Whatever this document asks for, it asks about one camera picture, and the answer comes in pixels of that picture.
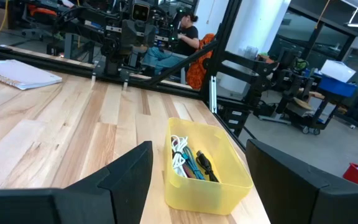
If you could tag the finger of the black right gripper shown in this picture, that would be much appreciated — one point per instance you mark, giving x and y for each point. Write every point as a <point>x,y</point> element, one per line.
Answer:
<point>147,34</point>
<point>130,34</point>

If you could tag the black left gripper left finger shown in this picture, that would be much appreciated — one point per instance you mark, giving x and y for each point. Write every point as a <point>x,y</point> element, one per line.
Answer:
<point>73,208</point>

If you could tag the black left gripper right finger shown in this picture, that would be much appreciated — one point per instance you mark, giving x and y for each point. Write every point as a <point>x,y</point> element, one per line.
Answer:
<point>291,199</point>

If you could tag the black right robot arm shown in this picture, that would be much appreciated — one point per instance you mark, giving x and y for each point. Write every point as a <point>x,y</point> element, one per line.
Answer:
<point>113,53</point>

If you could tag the person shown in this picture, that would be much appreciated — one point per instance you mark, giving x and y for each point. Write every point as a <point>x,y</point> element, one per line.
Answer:
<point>188,37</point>

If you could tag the orange fabric chair cover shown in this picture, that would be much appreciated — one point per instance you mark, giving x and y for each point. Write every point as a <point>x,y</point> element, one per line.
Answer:
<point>197,71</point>

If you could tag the yellow translucent plastic bin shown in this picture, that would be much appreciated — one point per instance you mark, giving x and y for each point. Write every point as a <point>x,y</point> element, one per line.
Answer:
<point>204,199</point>

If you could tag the orange machine part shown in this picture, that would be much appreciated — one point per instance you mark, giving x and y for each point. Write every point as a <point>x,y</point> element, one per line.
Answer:
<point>42,11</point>

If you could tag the black metal stand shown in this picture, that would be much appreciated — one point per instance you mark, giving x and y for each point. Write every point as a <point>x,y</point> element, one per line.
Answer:
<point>253,67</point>

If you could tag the black drawer cabinet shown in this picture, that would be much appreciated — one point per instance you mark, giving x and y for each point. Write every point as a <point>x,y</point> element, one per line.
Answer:
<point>236,119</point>

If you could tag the black wheeled equipment cart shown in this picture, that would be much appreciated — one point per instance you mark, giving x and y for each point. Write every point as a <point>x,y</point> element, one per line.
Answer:
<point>291,93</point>

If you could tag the white spiral notebook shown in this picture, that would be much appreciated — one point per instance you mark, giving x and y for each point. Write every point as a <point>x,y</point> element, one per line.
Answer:
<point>20,73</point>

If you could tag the blue plastic tub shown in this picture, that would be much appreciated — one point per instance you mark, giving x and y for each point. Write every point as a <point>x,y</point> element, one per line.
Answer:
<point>337,87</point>

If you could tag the white cardboard box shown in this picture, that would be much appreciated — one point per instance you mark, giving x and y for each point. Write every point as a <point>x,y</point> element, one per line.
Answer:
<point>337,70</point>

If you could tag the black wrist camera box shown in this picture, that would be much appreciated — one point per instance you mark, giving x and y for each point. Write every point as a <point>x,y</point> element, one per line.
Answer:
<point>140,12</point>

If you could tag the black aluminium rig frame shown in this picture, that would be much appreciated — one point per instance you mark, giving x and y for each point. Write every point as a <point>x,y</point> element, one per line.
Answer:
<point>219,46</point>

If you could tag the silver aluminium bracket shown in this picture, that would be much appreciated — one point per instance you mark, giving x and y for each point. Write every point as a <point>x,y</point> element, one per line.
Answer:
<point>213,93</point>

